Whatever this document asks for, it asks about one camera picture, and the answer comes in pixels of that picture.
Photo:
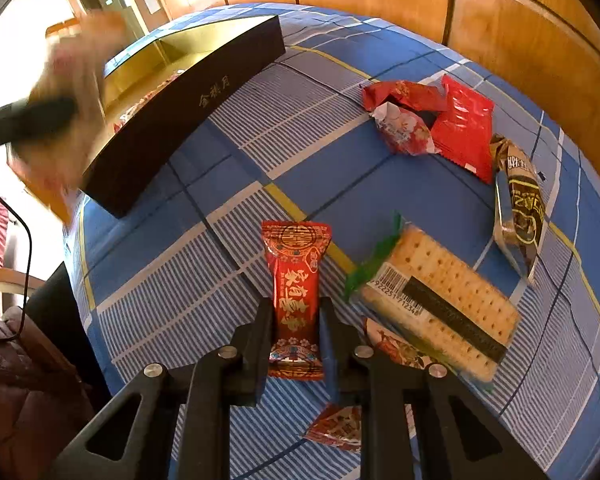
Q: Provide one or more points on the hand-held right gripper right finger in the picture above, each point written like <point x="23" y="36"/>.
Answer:
<point x="330" y="355"/>

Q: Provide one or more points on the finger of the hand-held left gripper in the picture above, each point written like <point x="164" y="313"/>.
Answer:
<point x="35" y="116"/>

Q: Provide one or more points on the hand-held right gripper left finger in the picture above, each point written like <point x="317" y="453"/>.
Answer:
<point x="260" y="352"/>

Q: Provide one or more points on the red gold-print snack packet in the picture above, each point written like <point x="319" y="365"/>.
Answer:
<point x="295" y="300"/>

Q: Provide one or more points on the orange snack packet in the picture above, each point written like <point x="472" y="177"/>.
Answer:
<point x="75" y="65"/>

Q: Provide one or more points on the clear cracker packet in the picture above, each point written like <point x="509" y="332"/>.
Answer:
<point x="445" y="280"/>

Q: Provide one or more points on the dark gift box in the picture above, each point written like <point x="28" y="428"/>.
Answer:
<point x="180" y="125"/>

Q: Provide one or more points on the red floral flat snack packet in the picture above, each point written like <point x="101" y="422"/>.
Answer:
<point x="392" y="347"/>

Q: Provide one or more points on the small red patterned snack packet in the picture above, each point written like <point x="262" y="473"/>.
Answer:
<point x="335" y="427"/>

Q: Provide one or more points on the red snack packets in box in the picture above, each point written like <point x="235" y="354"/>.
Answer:
<point x="145" y="100"/>

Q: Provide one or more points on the wooden chair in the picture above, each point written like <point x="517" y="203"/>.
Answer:
<point x="0" y="285"/>

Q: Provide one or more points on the blue plaid bed sheet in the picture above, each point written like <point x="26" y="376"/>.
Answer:
<point x="330" y="160"/>

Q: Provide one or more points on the white red floral snack packet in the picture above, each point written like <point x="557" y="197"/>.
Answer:
<point x="405" y="132"/>

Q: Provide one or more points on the brown quilted jacket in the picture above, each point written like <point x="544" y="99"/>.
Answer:
<point x="20" y="400"/>

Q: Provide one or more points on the brown snack packet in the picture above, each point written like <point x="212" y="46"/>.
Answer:
<point x="522" y="195"/>

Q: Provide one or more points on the plain red snack packet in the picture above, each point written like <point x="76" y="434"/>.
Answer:
<point x="462" y="125"/>

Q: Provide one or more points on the dark red crumpled snack packet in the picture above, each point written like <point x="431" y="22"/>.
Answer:
<point x="405" y="94"/>

